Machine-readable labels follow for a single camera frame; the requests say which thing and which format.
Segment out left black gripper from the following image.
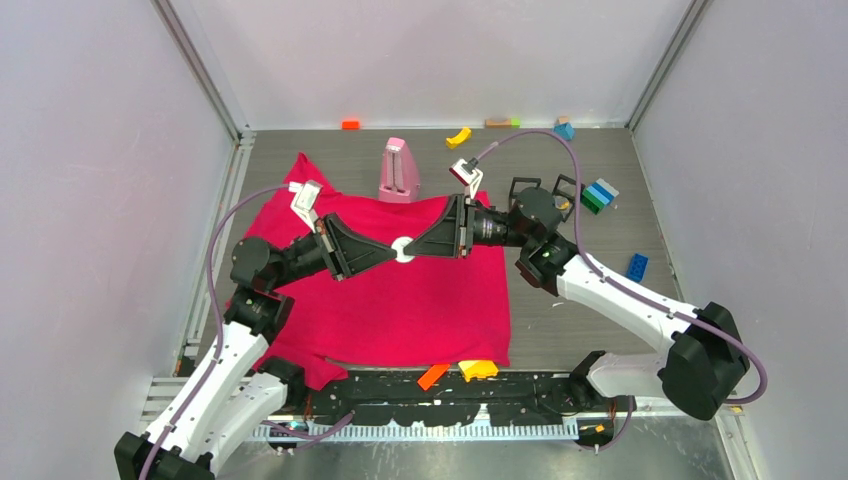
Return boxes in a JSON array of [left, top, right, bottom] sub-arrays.
[[269, 212, 396, 291]]

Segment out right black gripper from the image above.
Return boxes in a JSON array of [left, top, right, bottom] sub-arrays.
[[405, 194, 534, 260]]

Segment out round silver brooch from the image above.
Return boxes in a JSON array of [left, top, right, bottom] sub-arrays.
[[391, 236, 415, 264]]

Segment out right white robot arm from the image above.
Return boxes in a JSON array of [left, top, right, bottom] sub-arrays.
[[403, 187, 767, 420]]

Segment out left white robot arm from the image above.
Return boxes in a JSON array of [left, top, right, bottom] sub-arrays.
[[114, 214, 397, 479]]

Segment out pink metronome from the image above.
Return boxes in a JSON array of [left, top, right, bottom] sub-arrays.
[[378, 137, 421, 204]]

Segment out yellow curved block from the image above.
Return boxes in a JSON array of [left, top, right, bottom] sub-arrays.
[[445, 127, 473, 150]]

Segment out orange rectangular block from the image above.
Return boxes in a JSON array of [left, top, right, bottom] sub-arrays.
[[416, 363, 451, 391]]

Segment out small orange block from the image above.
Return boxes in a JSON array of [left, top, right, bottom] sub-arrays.
[[341, 118, 361, 130]]

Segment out tan wooden block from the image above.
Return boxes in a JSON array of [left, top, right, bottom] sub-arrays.
[[484, 117, 521, 129]]

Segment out yellow block pile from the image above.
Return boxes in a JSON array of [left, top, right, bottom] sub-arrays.
[[458, 360, 499, 383]]

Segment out stacked green blue bricks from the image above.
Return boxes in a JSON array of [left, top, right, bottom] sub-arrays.
[[580, 178, 619, 215]]

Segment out blue triangular block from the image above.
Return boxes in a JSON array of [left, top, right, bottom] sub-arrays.
[[552, 116, 576, 141]]

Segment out blue lego brick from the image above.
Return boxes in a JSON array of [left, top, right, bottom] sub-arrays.
[[625, 253, 649, 283]]

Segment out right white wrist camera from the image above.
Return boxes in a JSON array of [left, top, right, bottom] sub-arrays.
[[449, 157, 484, 199]]

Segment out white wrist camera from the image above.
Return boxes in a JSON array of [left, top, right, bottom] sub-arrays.
[[449, 157, 484, 199], [288, 180, 322, 232]]

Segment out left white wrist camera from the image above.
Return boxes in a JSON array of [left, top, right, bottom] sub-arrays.
[[288, 180, 322, 232]]

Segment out left black display frame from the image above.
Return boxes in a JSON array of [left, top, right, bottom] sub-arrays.
[[508, 177, 542, 209]]

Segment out black display frame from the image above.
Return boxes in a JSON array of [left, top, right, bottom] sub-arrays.
[[552, 174, 585, 222], [508, 177, 542, 209]]

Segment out right black display frame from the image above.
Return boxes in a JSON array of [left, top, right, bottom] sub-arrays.
[[552, 174, 585, 222]]

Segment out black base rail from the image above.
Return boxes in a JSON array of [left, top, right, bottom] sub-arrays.
[[264, 367, 627, 429]]

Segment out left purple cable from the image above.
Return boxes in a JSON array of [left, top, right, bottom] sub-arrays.
[[137, 184, 299, 480]]

